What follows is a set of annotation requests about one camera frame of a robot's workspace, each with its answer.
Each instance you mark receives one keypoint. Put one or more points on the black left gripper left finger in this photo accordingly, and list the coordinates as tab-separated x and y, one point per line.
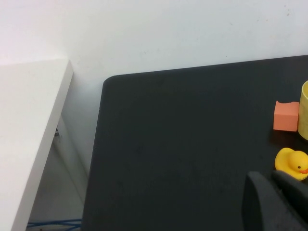
262	209

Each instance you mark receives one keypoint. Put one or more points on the orange foam cube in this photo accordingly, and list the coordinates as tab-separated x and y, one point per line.
286	118

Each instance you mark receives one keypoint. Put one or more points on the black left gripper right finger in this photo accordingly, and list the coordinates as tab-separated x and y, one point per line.
293	192

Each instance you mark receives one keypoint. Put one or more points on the yellow rubber duck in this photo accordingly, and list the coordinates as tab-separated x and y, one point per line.
288	161

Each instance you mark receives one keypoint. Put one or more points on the yellow plastic cup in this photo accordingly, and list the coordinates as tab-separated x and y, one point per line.
303	113

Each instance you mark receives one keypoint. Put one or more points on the white side table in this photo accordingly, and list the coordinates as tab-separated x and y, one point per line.
24	120

